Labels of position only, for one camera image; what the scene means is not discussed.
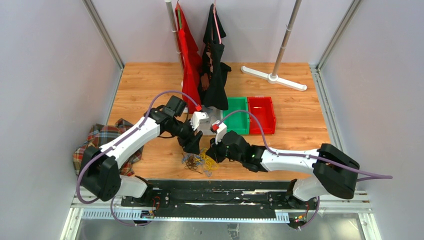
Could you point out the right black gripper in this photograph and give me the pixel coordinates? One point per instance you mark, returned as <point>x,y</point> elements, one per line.
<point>213,151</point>

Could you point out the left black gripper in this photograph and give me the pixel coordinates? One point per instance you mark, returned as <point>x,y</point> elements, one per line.
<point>191,143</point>

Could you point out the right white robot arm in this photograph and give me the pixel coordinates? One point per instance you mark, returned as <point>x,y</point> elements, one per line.
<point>331,171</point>

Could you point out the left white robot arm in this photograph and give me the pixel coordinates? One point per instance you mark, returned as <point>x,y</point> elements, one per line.
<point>100,171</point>

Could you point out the white plastic bin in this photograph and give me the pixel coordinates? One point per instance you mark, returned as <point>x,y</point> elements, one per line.
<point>214,115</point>

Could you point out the green plastic bin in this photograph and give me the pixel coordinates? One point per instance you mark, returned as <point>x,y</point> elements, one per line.
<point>238,122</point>

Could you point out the black hanging garment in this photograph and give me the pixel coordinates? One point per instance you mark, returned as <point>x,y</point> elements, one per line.
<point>213,72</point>

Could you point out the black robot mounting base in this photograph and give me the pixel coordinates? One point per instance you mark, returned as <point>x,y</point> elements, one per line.
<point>217,199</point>

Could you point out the red plastic bin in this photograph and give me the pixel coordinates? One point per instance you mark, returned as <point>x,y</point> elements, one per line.
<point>263,109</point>

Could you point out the red hanging shirt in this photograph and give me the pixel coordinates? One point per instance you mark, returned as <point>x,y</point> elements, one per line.
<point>192,63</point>

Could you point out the plaid flannel shirt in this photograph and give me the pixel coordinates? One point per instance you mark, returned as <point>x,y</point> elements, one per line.
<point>102,134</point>

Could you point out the white rack base foot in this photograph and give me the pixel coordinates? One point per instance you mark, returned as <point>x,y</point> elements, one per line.
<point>273,79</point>

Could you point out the pink clothes hanger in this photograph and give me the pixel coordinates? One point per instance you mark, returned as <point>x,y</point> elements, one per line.
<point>214,11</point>

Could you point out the green clothes hanger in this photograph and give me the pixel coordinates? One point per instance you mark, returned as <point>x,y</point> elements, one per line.
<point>179,18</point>

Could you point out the left metal rack pole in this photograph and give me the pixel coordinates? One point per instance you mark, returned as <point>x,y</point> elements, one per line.
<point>172,19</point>

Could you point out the metal rack pole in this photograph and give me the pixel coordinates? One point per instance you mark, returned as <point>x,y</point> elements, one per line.
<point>172,19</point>
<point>286,37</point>

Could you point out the right metal rack pole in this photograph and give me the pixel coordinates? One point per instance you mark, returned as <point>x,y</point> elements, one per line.
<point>286,37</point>

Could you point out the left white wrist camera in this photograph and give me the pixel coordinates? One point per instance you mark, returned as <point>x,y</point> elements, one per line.
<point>198,118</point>

